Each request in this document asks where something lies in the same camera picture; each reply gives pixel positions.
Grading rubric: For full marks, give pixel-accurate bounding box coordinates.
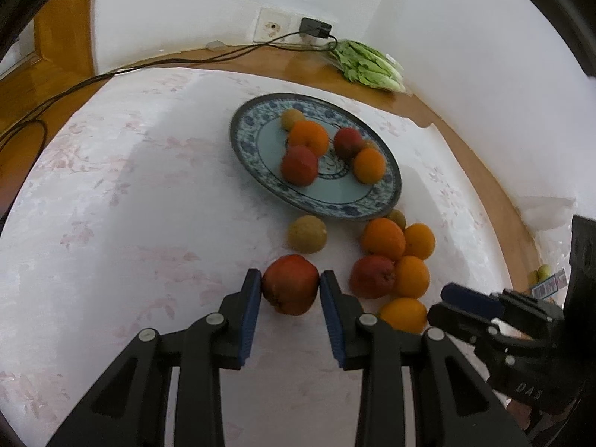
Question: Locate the large orange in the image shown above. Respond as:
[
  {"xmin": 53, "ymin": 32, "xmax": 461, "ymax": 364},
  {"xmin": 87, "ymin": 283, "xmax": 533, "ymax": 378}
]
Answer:
[
  {"xmin": 379, "ymin": 298, "xmax": 427, "ymax": 335},
  {"xmin": 287, "ymin": 120, "xmax": 329, "ymax": 158}
]

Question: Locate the yellow-green plum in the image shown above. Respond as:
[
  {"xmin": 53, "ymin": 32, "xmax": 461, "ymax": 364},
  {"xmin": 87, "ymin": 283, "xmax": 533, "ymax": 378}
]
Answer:
[
  {"xmin": 281, "ymin": 108, "xmax": 306, "ymax": 131},
  {"xmin": 363, "ymin": 139, "xmax": 379, "ymax": 149}
]

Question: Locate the brownish green pear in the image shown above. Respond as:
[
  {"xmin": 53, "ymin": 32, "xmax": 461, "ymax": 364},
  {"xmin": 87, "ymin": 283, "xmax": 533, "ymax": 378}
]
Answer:
[{"xmin": 287, "ymin": 215, "xmax": 327, "ymax": 254}]

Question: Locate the white wall socket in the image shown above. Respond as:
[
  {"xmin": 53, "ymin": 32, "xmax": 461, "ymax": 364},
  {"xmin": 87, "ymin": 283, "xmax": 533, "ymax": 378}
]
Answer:
[{"xmin": 253, "ymin": 7, "xmax": 332, "ymax": 47}]

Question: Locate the bagged green lettuce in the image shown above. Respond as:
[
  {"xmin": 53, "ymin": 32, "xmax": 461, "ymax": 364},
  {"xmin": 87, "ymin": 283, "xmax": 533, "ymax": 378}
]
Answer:
[{"xmin": 327, "ymin": 39, "xmax": 408, "ymax": 94}]

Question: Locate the black power cable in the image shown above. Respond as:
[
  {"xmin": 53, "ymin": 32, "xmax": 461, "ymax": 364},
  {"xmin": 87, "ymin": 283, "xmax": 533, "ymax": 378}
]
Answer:
[{"xmin": 0, "ymin": 29, "xmax": 339, "ymax": 150}]

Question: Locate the blue patterned ceramic plate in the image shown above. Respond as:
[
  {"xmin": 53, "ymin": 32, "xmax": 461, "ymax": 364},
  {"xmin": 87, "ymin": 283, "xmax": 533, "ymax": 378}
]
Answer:
[{"xmin": 229, "ymin": 93, "xmax": 402, "ymax": 220}]

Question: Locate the small red apple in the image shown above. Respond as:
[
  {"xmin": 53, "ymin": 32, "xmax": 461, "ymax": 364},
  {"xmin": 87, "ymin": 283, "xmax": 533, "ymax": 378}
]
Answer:
[{"xmin": 333, "ymin": 127, "xmax": 364, "ymax": 161}]

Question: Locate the small brownish green fruit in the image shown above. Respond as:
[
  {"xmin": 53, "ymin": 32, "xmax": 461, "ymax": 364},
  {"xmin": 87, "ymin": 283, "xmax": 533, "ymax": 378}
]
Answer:
[{"xmin": 387, "ymin": 209, "xmax": 407, "ymax": 230}]

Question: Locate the person's right hand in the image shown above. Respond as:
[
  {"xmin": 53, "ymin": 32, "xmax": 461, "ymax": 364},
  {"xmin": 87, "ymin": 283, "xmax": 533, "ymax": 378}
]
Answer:
[{"xmin": 506, "ymin": 399, "xmax": 532, "ymax": 431}]

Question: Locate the white floral tablecloth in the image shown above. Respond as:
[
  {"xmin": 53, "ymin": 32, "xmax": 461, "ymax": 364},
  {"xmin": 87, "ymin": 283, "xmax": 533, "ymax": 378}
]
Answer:
[{"xmin": 1, "ymin": 69, "xmax": 511, "ymax": 446}]

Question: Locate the white plastic bag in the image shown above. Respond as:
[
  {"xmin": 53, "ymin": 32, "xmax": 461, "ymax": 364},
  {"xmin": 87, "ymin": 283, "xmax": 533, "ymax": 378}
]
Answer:
[{"xmin": 516, "ymin": 197, "xmax": 577, "ymax": 232}]

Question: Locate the black power adapter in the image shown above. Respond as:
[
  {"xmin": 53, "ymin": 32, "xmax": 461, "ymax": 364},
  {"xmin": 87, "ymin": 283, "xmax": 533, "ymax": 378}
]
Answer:
[{"xmin": 299, "ymin": 17, "xmax": 332, "ymax": 39}]

